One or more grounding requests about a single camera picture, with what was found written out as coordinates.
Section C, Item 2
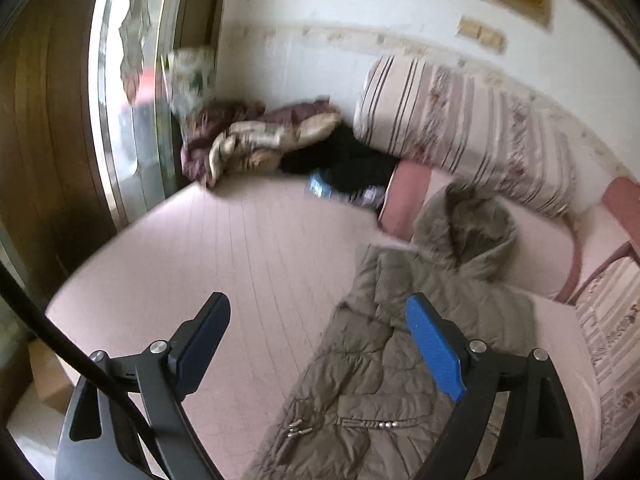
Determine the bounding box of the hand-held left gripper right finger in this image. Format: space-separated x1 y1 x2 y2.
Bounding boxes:
404 293 585 480

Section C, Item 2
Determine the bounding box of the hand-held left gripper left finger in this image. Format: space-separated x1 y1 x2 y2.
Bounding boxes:
56 292 232 480

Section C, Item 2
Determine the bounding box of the olive hooded puffer jacket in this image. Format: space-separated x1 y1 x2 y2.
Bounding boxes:
242 181 538 480

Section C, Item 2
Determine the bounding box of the pink bed mattress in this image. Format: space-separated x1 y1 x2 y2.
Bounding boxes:
44 164 603 480

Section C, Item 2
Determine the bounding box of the pink pillow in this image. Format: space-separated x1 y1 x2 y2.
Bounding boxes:
377 161 433 241

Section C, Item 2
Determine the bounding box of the cardboard box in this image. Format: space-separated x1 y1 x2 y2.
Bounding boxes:
27 337 76 416

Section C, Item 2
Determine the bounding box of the striped cushion at right edge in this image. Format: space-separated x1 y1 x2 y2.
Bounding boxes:
572 255 640 471

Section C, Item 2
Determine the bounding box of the blue packet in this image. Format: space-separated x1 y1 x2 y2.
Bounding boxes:
306 172 338 199

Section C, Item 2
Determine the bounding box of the black garment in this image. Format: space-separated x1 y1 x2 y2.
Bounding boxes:
280 125 401 196

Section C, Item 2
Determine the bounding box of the beige patterned blanket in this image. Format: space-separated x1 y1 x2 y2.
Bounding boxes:
207 111 343 189

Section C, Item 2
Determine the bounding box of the maroon cloth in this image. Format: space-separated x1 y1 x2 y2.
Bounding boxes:
180 99 335 188

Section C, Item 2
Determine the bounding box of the striped floral pillow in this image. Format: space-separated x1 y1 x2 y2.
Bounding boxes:
353 54 579 218

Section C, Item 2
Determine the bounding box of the wooden wardrobe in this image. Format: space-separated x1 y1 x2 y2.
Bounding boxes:
0 0 118 291

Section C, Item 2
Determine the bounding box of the floral curtain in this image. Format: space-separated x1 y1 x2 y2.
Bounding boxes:
164 47 218 118

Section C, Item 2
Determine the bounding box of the window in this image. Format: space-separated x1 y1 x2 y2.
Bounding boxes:
89 0 193 226

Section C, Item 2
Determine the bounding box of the black cable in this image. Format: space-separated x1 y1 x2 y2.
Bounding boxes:
0 260 171 480

